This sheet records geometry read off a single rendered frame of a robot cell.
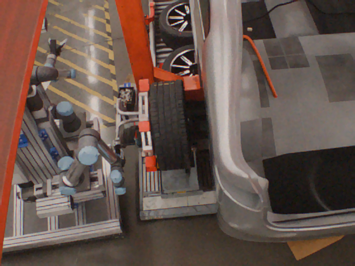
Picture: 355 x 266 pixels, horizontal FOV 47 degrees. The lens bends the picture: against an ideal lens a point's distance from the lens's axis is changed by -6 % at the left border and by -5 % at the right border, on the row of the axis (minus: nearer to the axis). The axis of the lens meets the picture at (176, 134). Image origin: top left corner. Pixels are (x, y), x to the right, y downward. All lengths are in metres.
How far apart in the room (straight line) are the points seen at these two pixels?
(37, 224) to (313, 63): 2.61
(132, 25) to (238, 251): 1.97
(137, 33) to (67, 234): 1.71
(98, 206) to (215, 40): 1.88
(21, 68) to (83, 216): 3.07
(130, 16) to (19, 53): 2.42
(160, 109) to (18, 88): 2.32
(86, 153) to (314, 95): 1.65
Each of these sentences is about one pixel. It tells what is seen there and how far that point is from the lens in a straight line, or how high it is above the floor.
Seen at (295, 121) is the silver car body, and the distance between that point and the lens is 3.08.
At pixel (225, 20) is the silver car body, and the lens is 2.46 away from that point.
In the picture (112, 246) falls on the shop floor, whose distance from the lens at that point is 3.75.
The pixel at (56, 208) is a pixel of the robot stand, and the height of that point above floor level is 0.73.
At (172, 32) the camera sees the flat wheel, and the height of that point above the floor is 0.50.
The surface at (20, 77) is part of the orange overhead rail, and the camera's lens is 0.63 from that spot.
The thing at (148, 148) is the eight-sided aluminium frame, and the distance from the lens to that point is 2.96.
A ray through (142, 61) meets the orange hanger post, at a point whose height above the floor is 1.08.
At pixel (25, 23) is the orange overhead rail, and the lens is 0.73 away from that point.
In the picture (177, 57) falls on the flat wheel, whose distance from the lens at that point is 4.17.
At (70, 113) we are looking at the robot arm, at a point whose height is 1.01.
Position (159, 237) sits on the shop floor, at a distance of 3.70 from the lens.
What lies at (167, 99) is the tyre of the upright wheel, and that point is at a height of 1.18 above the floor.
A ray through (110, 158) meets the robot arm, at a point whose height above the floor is 1.07.
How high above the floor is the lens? 3.40
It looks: 54 degrees down
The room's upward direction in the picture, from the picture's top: 9 degrees counter-clockwise
